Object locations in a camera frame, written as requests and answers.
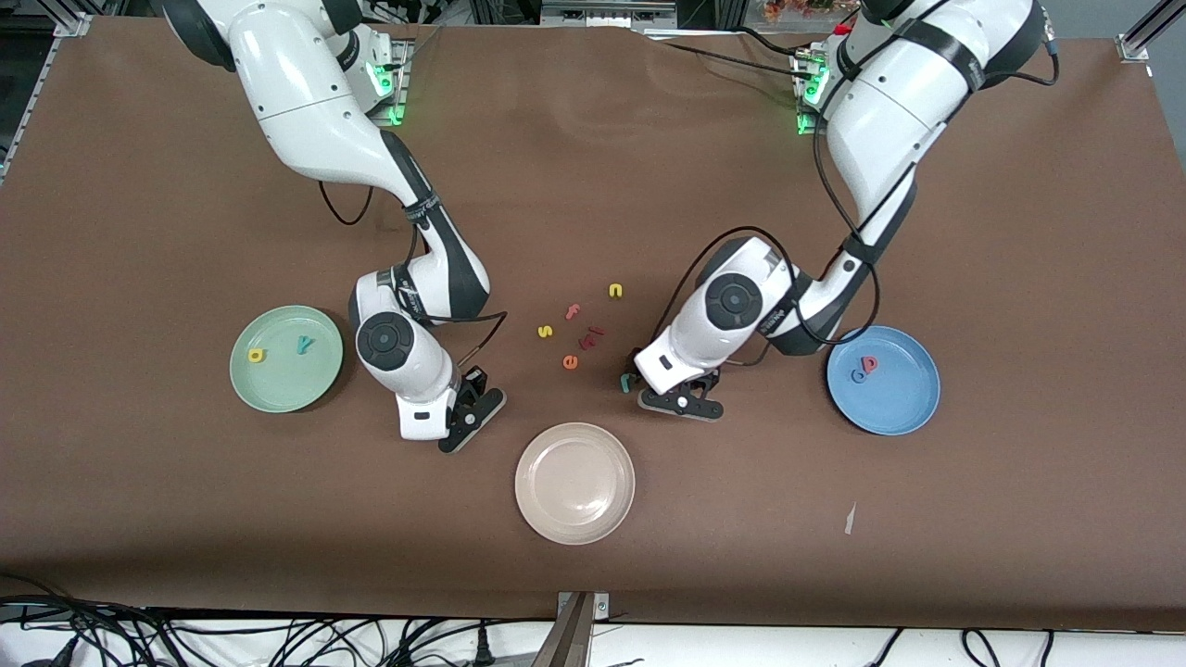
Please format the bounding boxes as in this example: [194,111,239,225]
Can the beige plastic plate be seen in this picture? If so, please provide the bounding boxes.
[514,422,637,546]

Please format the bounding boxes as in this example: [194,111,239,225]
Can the green plastic plate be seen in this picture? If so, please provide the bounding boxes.
[229,306,345,414]

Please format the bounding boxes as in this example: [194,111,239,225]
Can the brown table cover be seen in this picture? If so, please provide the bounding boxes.
[0,14,1186,633]

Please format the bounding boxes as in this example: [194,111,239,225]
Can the blue plastic plate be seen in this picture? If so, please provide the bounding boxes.
[826,325,941,436]

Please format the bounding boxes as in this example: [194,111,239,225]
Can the dark equipment rack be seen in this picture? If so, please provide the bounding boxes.
[468,0,751,31]

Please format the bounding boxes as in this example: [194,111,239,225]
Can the orange dried flowers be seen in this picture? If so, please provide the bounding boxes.
[762,0,839,24]

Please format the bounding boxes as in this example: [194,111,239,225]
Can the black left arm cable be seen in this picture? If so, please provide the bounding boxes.
[653,56,881,367]

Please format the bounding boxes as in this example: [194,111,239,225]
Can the grey metal table bracket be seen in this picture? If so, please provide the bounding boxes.
[533,591,612,667]

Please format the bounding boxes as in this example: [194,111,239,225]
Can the black cable on table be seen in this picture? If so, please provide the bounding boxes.
[660,26,816,80]

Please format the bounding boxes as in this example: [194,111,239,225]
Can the aluminium frame rail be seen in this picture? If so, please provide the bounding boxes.
[1126,0,1186,43]
[0,35,58,182]

